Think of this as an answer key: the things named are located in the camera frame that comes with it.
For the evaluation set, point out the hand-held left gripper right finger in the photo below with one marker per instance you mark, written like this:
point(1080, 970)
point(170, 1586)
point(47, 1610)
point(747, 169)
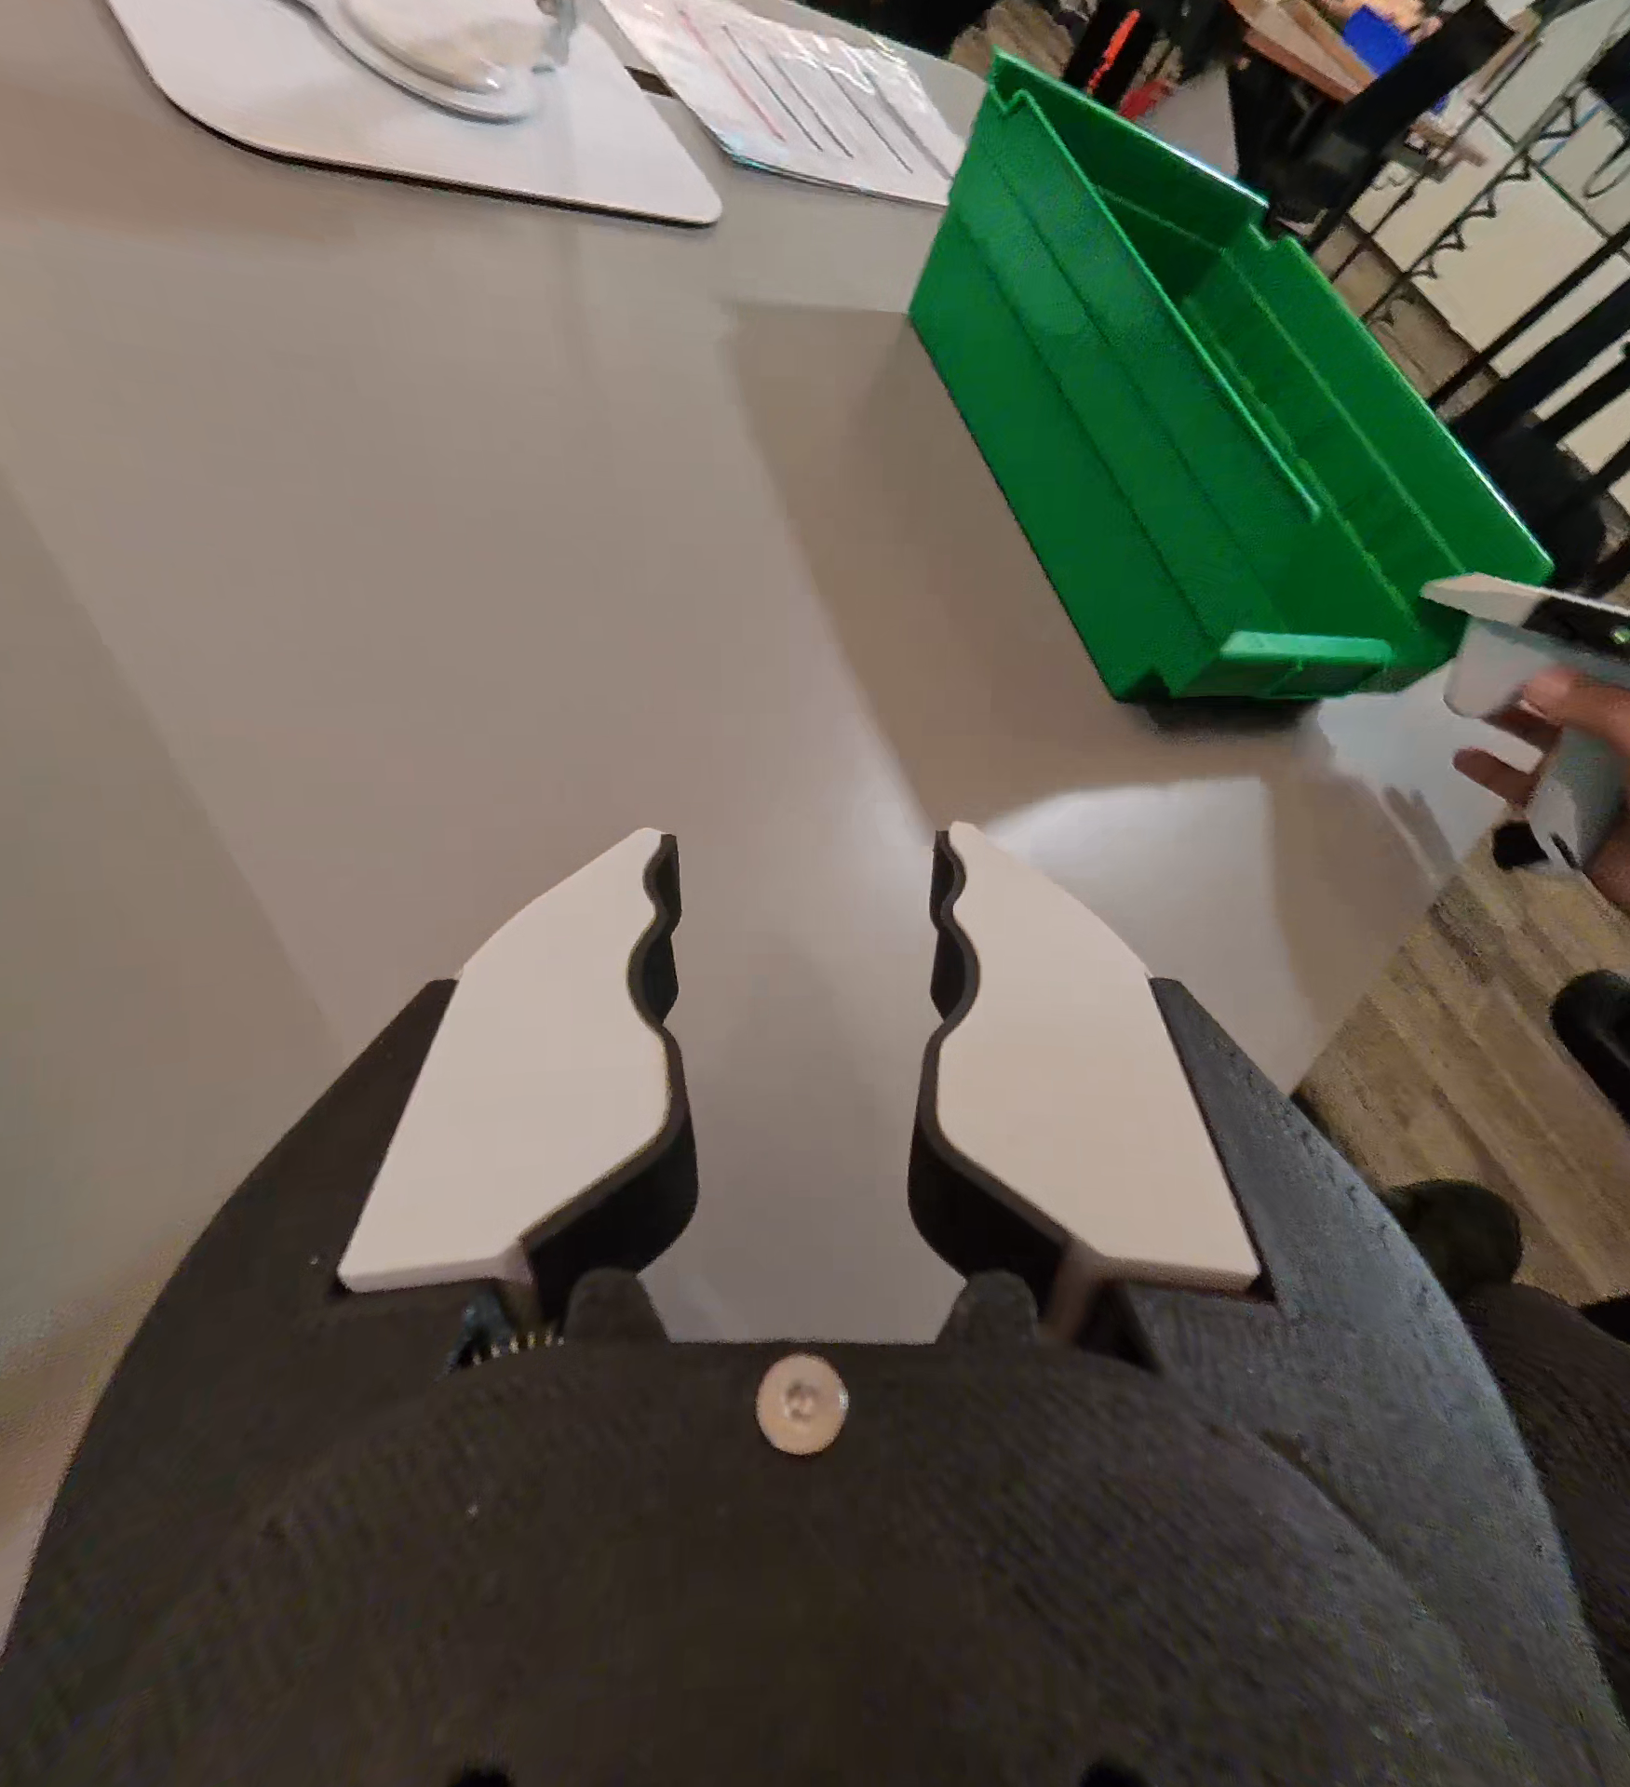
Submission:
point(1095, 1102)

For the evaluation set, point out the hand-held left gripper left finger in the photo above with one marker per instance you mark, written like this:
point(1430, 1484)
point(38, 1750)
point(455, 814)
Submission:
point(509, 1102)

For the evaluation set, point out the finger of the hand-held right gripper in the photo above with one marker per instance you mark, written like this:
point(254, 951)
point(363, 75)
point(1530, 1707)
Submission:
point(1485, 596)

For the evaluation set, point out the green plastic bin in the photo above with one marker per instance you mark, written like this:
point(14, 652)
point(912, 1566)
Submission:
point(1108, 419)

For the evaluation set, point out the grey desk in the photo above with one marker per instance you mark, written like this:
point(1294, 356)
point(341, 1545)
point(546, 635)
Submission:
point(339, 559)

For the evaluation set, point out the person's black sweater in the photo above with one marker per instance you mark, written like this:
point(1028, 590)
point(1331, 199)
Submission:
point(1597, 1465)

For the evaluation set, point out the laminated paper sheet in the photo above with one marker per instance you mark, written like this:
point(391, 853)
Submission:
point(829, 125)

